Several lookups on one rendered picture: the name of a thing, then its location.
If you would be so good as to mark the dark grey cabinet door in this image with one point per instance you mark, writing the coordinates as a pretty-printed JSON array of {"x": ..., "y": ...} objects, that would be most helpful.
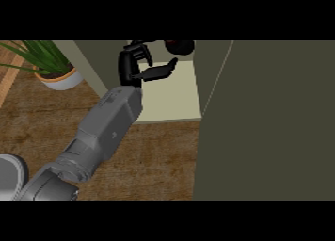
[{"x": 271, "y": 125}]

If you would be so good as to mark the green plant in white pot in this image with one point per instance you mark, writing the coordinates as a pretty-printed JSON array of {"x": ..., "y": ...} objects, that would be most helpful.
[{"x": 57, "y": 78}]

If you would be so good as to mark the dark wine bottle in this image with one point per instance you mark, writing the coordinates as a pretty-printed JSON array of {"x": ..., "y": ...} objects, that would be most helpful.
[{"x": 180, "y": 47}]

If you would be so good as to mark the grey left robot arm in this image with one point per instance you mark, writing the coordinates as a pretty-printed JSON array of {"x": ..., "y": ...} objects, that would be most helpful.
[{"x": 109, "y": 122}]

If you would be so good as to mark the pale wooden cabinet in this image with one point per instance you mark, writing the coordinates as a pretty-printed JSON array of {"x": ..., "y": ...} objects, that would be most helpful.
[{"x": 169, "y": 100}]

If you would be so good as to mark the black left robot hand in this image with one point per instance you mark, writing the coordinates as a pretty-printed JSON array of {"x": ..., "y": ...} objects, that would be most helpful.
[{"x": 126, "y": 70}]

